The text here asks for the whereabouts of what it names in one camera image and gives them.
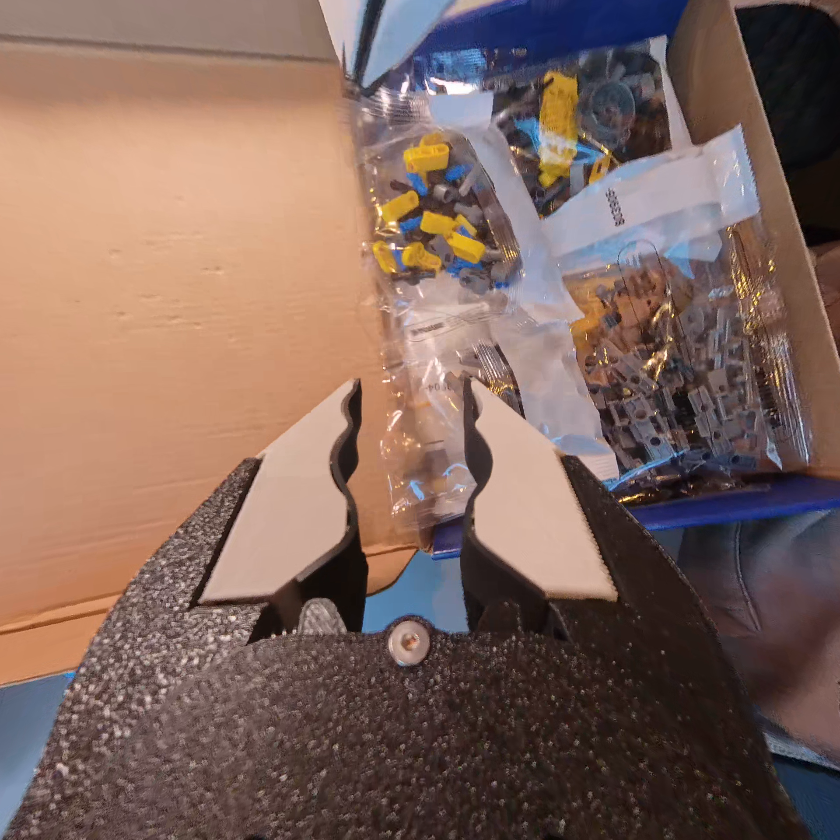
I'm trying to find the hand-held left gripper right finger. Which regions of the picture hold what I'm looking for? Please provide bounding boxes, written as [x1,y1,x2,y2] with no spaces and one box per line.
[459,375,620,603]

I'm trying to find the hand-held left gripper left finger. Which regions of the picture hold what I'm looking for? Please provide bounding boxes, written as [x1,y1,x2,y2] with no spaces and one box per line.
[197,378,363,605]

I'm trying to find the bag of grey bricks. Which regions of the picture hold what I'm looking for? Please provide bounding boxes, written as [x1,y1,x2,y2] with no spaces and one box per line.
[541,125,816,479]

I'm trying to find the blue cardboard kit box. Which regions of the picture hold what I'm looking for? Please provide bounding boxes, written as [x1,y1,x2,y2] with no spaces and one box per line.
[0,0,840,685]

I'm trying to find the bag of wheels and beams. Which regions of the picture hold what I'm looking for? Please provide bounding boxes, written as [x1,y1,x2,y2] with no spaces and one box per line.
[489,36,691,217]

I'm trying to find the grey desk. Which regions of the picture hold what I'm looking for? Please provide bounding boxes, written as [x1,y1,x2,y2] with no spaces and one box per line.
[0,550,463,840]

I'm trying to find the person's trousers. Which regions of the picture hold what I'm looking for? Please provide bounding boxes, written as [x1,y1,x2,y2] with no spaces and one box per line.
[656,505,840,772]

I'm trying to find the bag of yellow blue pins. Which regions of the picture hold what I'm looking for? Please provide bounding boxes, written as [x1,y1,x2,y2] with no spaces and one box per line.
[354,92,526,316]

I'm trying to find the black office chair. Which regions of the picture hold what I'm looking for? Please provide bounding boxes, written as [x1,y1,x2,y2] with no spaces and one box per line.
[735,0,840,231]

